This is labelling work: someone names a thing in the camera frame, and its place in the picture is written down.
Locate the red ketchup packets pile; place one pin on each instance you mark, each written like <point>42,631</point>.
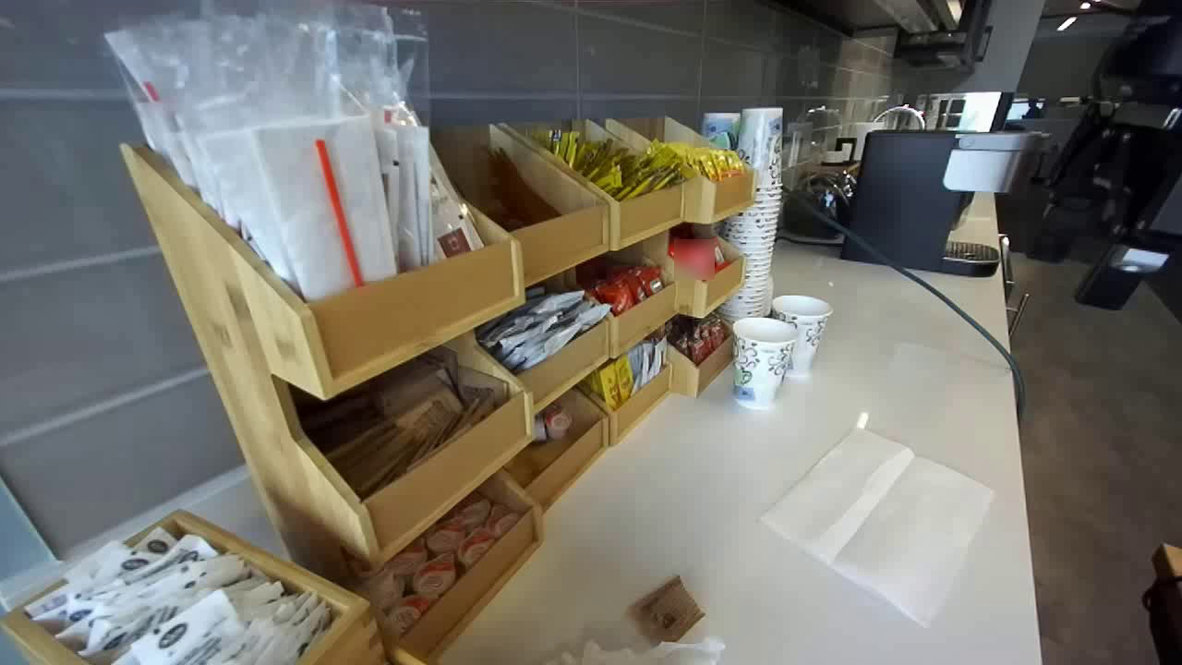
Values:
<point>622,286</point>
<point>697,253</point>

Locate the black white packets pile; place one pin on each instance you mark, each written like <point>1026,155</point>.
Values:
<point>540,325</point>

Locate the yellow sauce packet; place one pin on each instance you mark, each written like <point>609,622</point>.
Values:
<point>610,384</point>

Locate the narrow bamboo organizer rack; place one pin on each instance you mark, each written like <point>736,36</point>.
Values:
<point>725,193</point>
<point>566,244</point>
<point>649,217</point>

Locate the small portion packs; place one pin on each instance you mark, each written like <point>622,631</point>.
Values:
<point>555,421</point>

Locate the dark red green packets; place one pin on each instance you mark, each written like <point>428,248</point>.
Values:
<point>702,337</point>

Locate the yellow mustard packets pile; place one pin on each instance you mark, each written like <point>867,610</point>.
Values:
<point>702,161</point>
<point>610,169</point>

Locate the patterned paper cup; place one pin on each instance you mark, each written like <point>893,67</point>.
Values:
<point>811,321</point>
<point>763,365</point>

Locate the wide bamboo organizer rack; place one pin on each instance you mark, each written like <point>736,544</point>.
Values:
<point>407,307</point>

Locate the brown sugar packets pile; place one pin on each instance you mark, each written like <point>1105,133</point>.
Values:
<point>392,426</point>

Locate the dark kettle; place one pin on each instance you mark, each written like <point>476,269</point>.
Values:
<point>819,206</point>

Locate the small brown paper packet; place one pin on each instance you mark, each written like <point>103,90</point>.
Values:
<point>667,610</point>

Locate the creamer cups pile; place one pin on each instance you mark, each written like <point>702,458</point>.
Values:
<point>430,575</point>

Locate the black coffee machine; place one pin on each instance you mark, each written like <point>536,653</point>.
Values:
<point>906,206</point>

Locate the clear plastic cutlery packs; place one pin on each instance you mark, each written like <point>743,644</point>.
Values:
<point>284,185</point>

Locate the white paper napkin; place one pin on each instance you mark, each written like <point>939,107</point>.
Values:
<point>890,523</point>

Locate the low bamboo tray box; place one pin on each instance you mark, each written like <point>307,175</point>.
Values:
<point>353,633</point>

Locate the dark overhead hood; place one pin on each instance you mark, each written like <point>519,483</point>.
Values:
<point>910,25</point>

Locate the white printed packets pile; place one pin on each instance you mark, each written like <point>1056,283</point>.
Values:
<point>173,602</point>

